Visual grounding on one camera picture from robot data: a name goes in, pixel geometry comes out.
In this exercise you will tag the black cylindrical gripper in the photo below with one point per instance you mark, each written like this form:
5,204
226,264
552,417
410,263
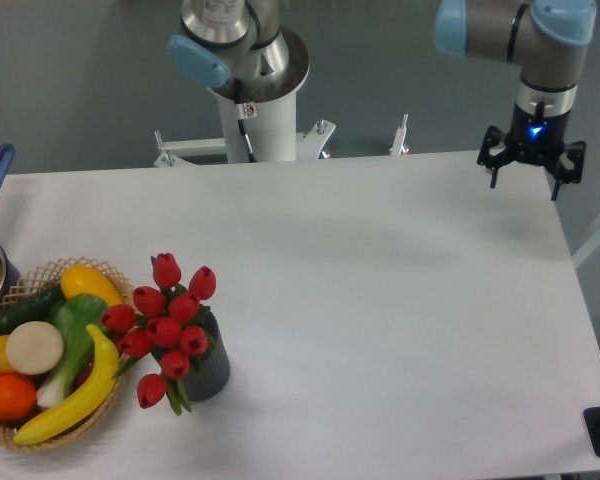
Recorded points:
536,136

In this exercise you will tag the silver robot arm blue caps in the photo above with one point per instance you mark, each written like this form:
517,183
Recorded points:
549,41

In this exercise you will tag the dark grey ribbed vase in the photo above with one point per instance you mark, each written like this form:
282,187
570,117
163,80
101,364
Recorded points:
210,360

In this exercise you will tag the white table clamp right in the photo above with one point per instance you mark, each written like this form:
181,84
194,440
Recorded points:
399,146

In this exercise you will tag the white table clamp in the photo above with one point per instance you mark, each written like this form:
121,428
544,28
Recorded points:
311,145
399,146
179,153

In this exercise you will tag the white table clamp middle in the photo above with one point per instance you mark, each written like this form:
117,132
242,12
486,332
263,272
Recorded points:
311,145

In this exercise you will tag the white table clamp left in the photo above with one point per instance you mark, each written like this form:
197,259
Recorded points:
179,153

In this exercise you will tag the red tulip bouquet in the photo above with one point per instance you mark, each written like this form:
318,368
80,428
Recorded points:
167,298

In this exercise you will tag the yellow lemon toy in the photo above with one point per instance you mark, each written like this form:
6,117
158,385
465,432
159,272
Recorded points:
81,279

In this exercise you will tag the yellow plastic banana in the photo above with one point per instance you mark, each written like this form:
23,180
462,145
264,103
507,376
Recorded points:
82,402

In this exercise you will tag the green bok choy toy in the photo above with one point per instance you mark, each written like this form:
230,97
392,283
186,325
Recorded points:
71,320

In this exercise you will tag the green cucumber toy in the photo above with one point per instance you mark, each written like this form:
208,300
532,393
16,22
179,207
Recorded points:
35,307

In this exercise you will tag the beige round bun toy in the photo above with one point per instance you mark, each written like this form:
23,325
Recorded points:
34,348

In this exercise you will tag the orange plastic orange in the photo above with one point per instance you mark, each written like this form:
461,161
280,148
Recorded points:
18,396

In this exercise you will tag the woven wicker basket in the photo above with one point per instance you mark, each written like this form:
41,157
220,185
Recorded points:
41,278

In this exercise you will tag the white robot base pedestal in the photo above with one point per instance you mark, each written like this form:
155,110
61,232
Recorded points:
253,65

